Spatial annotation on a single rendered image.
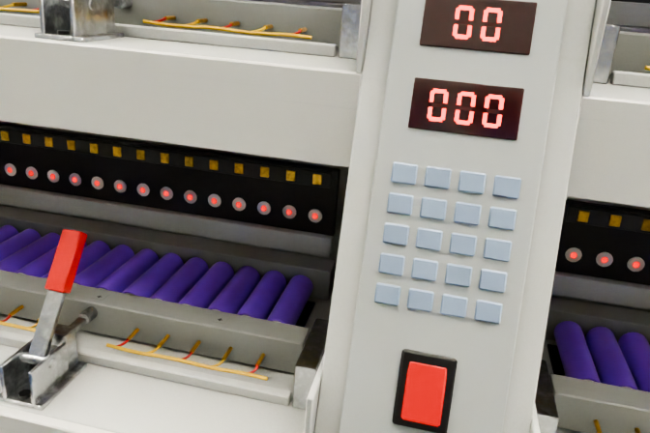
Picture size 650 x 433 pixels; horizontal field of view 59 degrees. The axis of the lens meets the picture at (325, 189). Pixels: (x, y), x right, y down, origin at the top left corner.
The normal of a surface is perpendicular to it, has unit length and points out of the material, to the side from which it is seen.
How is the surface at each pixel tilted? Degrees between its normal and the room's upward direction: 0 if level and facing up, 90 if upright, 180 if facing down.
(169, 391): 17
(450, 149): 90
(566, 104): 90
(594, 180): 107
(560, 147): 90
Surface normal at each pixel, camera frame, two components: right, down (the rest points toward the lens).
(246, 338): -0.22, 0.31
